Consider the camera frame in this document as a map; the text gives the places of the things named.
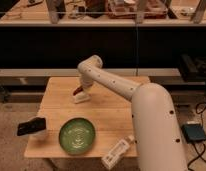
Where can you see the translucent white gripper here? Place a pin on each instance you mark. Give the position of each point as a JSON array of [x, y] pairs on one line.
[[86, 84]]

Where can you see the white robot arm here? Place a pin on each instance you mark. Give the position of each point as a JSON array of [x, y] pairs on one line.
[[156, 129]]

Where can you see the white sponge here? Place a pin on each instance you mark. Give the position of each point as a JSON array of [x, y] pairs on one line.
[[81, 97]]

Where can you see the wooden table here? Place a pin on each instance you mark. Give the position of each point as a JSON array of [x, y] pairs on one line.
[[109, 113]]

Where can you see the green plate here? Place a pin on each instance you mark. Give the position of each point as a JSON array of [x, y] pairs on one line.
[[77, 136]]

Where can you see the black phone on stand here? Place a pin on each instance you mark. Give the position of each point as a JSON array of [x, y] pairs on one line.
[[32, 126]]

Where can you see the white plastic bottle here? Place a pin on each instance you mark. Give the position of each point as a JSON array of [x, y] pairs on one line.
[[115, 154]]

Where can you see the red tray on shelf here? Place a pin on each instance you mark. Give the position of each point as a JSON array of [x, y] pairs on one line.
[[127, 9]]

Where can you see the wooden shelf bench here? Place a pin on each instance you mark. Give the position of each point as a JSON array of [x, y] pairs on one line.
[[92, 13]]

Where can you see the blue foot pedal box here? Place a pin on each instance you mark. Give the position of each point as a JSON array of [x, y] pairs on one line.
[[193, 133]]

